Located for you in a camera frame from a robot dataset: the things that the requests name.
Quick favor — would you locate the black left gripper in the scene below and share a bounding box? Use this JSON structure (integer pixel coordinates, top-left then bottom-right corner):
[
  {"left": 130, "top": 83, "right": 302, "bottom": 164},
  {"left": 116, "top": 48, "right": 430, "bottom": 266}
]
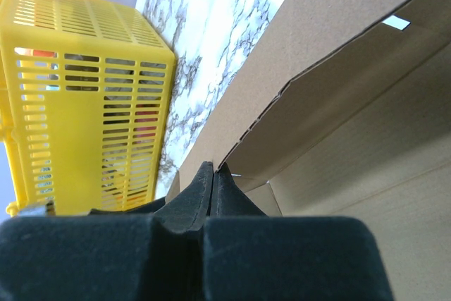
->
[{"left": 87, "top": 197, "right": 168, "bottom": 216}]

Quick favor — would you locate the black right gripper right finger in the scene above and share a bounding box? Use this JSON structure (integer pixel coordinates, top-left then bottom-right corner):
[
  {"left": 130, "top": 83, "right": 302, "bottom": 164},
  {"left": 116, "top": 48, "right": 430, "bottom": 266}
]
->
[{"left": 202, "top": 166, "right": 391, "bottom": 300}]

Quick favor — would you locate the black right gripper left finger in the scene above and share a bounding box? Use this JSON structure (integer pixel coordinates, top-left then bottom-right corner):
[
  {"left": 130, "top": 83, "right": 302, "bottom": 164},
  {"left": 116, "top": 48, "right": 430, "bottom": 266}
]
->
[{"left": 1, "top": 162, "right": 214, "bottom": 300}]

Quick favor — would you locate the brown cardboard box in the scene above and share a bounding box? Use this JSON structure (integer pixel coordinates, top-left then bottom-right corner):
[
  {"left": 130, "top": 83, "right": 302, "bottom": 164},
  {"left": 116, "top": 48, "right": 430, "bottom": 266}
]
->
[{"left": 171, "top": 0, "right": 450, "bottom": 300}]

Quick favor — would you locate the yellow plastic shopping basket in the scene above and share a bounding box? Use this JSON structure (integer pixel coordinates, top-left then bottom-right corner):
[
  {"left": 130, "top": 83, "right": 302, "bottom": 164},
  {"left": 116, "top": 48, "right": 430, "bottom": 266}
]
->
[{"left": 1, "top": 0, "right": 175, "bottom": 216}]

